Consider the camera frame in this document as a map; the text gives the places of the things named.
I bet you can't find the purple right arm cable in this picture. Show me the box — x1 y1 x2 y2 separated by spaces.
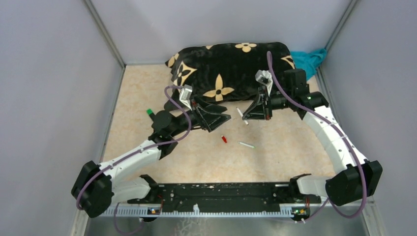
266 51 368 224

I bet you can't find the white pen with green tip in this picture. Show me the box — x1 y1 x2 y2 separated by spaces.
238 141 255 148

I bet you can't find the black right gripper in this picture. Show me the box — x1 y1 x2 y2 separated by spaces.
242 85 294 120

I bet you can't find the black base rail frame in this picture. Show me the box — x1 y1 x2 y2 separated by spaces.
104 174 329 223

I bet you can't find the black marker with green tip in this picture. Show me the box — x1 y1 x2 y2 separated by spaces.
146 109 155 120

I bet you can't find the black pillow with beige flowers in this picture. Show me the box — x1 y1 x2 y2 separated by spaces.
165 42 296 104

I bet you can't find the teal cloth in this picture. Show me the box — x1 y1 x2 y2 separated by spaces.
290 48 327 81

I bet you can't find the white marker with red tip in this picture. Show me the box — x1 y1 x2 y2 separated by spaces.
236 107 249 125

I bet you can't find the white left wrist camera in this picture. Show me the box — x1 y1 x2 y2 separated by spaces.
179 85 193 110

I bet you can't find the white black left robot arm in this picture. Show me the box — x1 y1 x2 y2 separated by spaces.
71 98 231 218

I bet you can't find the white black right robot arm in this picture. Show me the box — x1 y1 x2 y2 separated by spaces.
242 69 383 206

